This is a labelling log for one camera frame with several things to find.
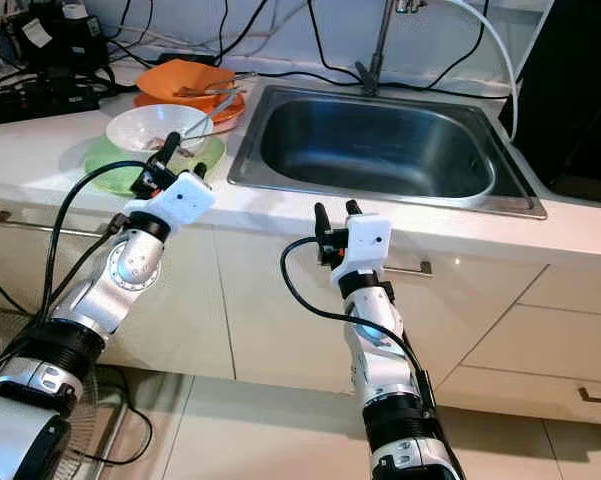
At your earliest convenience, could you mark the white bowl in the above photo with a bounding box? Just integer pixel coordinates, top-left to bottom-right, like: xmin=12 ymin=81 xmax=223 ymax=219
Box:
xmin=105 ymin=103 xmax=213 ymax=158

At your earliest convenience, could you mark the white kitchen cabinet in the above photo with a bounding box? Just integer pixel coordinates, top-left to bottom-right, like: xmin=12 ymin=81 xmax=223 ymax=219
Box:
xmin=0 ymin=195 xmax=601 ymax=426

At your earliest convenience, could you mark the green plate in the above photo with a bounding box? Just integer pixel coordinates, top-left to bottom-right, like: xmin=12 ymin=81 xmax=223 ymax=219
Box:
xmin=83 ymin=133 xmax=227 ymax=196

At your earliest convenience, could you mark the metal spoon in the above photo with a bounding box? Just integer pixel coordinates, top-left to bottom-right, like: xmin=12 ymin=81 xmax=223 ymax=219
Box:
xmin=185 ymin=92 xmax=246 ymax=136

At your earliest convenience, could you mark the stainless steel sink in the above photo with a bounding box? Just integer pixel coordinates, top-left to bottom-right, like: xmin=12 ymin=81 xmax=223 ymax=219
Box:
xmin=227 ymin=85 xmax=548 ymax=219

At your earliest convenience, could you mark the metal fork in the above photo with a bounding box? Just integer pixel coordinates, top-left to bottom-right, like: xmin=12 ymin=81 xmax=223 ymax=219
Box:
xmin=175 ymin=72 xmax=256 ymax=99

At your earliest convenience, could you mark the orange bowl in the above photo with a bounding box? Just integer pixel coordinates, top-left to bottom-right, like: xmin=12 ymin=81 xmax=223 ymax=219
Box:
xmin=137 ymin=59 xmax=236 ymax=101

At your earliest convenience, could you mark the small black charger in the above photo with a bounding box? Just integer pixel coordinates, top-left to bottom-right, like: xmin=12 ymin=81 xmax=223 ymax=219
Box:
xmin=155 ymin=49 xmax=207 ymax=64

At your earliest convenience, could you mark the black power strip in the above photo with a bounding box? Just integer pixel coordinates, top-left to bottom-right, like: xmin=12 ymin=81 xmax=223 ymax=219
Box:
xmin=0 ymin=78 xmax=101 ymax=126

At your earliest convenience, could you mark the black power adapter box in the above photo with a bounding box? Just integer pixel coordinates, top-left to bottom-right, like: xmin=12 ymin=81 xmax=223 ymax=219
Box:
xmin=5 ymin=3 xmax=96 ymax=71

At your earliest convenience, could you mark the metal faucet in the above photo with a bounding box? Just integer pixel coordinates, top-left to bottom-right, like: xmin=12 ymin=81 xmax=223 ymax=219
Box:
xmin=355 ymin=0 xmax=431 ymax=96

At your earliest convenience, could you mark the black appliance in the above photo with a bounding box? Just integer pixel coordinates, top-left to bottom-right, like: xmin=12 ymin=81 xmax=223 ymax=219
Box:
xmin=510 ymin=0 xmax=601 ymax=206

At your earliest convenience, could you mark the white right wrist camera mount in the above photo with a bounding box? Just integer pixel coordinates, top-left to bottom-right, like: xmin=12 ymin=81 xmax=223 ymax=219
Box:
xmin=330 ymin=212 xmax=393 ymax=281

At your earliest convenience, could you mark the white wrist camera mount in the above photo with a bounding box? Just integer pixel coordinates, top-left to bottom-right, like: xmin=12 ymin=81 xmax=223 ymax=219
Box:
xmin=148 ymin=172 xmax=216 ymax=233
xmin=330 ymin=212 xmax=393 ymax=281

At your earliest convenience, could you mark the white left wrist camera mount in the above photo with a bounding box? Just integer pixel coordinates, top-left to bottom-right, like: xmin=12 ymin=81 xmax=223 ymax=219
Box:
xmin=148 ymin=172 xmax=216 ymax=233

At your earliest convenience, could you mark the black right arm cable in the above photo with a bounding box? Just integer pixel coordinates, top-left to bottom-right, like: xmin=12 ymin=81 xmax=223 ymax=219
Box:
xmin=280 ymin=237 xmax=436 ymax=401

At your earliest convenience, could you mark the metal drawer handle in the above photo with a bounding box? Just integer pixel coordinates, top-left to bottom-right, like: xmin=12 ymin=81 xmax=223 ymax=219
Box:
xmin=385 ymin=258 xmax=433 ymax=278

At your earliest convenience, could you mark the long metal cabinet handle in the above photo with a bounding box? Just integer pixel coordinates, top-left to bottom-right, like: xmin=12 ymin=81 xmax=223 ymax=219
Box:
xmin=0 ymin=210 xmax=111 ymax=238

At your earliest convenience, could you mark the white hose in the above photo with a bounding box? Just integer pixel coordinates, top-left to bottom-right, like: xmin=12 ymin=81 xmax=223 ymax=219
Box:
xmin=445 ymin=0 xmax=521 ymax=141

